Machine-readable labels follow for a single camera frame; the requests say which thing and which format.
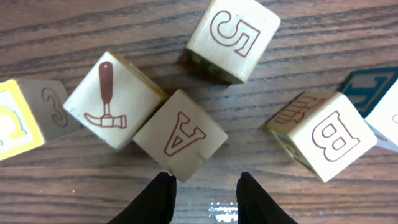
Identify letter B wooden block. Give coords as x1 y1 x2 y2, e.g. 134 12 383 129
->
267 91 377 182

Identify yellow block letter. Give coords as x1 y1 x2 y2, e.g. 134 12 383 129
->
1 78 81 160

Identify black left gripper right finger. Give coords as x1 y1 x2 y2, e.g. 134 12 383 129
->
236 172 297 224

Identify scissors picture wooden block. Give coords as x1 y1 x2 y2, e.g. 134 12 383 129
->
339 67 397 151

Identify letter A wooden block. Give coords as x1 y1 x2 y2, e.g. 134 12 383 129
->
133 89 228 182

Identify number five green block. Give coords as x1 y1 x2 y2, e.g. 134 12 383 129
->
185 0 281 84

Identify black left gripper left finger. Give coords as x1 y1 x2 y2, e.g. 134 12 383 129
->
108 172 177 224

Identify hammer picture block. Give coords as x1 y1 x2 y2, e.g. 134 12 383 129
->
63 51 169 149

